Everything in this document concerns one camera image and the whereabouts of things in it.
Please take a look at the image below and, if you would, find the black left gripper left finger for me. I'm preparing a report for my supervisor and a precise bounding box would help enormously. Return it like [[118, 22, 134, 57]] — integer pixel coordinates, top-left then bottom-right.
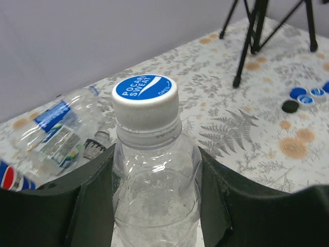
[[1, 146, 114, 246]]

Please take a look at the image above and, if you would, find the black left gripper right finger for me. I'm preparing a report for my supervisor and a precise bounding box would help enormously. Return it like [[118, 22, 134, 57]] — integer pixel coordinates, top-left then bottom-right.
[[200, 151, 328, 246]]

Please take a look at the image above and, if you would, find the clear plastic bottle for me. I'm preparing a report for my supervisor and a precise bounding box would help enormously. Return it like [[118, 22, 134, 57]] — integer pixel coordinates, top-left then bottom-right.
[[112, 120, 202, 246]]

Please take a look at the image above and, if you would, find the Pepsi plastic bottle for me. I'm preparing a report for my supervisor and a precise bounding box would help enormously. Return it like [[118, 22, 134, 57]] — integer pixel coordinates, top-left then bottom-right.
[[14, 86, 103, 152], [1, 160, 36, 191]]

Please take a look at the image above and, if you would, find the small labelled clear bottle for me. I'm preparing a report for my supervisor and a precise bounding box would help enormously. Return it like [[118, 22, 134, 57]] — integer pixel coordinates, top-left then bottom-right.
[[29, 124, 84, 176]]

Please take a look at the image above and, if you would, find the clear bottle black label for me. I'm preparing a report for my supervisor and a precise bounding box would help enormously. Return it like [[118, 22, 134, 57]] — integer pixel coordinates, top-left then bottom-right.
[[82, 130, 111, 162]]

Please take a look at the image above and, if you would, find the black bottle cap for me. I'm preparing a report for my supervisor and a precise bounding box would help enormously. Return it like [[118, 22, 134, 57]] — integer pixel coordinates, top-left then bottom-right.
[[281, 100, 299, 113]]

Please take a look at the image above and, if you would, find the plain blue bottle cap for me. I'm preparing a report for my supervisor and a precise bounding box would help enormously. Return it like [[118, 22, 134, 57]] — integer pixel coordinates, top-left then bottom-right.
[[289, 87, 307, 99]]

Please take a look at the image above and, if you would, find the black music stand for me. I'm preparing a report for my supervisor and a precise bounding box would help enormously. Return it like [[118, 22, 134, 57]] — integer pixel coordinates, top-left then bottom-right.
[[218, 0, 329, 89]]

